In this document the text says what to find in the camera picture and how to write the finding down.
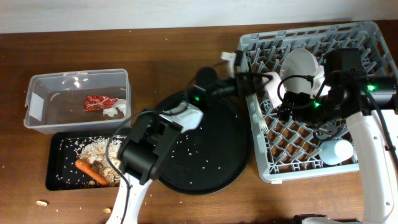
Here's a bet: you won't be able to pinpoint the pink bowl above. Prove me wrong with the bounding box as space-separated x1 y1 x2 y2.
262 72 282 108

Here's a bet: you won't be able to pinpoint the white plastic fork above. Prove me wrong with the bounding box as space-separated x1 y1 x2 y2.
257 103 269 135

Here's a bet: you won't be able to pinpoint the grey plate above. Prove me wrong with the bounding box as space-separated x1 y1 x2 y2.
280 48 319 94

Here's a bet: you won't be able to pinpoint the light blue cup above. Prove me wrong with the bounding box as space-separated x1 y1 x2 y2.
319 139 354 166

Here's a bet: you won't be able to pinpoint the white tissue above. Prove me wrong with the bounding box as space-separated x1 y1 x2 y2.
103 98 127 117

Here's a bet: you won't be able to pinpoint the red snack wrapper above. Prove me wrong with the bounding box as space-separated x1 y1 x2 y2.
84 95 118 111

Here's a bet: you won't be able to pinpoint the rice and food scraps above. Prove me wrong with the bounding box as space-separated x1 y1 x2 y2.
55 136 124 187

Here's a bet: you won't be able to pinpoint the orange carrot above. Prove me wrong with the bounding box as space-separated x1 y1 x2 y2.
75 159 109 186

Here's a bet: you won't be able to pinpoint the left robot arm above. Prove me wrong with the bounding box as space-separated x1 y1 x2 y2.
107 50 276 223

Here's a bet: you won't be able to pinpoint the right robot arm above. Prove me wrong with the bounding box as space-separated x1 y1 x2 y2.
278 48 397 223

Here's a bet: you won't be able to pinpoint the grey dishwasher rack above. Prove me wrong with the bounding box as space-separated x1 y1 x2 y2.
238 21 397 184

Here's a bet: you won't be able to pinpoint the round black tray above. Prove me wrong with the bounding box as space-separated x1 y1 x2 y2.
159 98 252 195

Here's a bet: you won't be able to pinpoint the clear plastic bin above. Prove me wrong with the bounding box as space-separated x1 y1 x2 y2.
24 68 132 134

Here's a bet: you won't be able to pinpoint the black rectangular tray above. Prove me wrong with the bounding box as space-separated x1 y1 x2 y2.
45 130 121 191

